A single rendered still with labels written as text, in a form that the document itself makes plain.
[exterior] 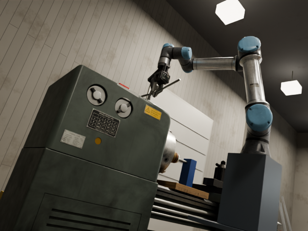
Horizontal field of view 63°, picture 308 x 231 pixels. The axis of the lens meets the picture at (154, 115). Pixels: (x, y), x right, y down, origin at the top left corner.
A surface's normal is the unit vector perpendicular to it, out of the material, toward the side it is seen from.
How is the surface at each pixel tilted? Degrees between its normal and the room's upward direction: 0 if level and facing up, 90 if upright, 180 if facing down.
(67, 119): 90
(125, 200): 90
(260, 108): 98
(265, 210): 90
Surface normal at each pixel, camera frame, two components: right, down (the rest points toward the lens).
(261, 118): -0.35, -0.25
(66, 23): 0.68, -0.07
